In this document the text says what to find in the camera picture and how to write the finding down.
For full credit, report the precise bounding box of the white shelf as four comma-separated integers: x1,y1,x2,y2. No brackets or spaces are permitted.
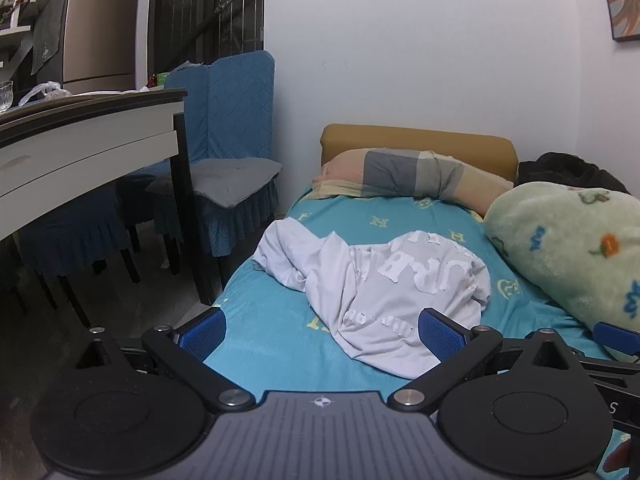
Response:
0,0,46,68

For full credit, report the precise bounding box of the white printed t-shirt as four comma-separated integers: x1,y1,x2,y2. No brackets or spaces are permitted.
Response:
251,220,492,380

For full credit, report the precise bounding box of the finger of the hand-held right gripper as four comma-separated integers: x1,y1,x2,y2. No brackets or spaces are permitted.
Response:
593,322,640,359

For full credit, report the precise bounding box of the white table with dark top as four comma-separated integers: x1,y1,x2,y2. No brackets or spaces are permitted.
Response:
0,88,217,307

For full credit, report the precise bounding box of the dark metal window grille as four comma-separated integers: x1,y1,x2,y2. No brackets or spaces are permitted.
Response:
147,0,266,75

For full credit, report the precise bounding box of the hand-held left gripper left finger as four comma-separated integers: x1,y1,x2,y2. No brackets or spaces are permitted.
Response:
88,306,257,409

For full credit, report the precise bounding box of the clear plastic bag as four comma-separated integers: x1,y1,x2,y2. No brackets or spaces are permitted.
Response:
19,81,73,107

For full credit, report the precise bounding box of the grey hanging cloth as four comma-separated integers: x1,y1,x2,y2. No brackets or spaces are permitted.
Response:
31,0,68,77

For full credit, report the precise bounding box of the grey seat cushion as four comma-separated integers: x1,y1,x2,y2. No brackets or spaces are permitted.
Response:
145,156,284,209

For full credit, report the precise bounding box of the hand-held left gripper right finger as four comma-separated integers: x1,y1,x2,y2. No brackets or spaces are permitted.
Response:
387,307,569,409

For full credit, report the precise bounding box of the green printed fleece blanket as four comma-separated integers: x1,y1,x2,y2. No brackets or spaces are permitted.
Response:
483,182,640,328

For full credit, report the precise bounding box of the bronze refrigerator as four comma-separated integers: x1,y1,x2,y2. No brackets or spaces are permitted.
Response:
47,0,141,96

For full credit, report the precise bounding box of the chair with blue cover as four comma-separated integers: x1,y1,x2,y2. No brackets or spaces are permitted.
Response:
192,50,285,258
15,174,142,330

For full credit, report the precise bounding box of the tan headboard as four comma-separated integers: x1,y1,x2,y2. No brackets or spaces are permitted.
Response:
320,123,519,183

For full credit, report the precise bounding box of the dark cloth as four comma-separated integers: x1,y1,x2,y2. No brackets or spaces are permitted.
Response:
515,152,632,195

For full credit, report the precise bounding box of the plaid pillow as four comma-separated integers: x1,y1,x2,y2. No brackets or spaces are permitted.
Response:
311,147,516,218

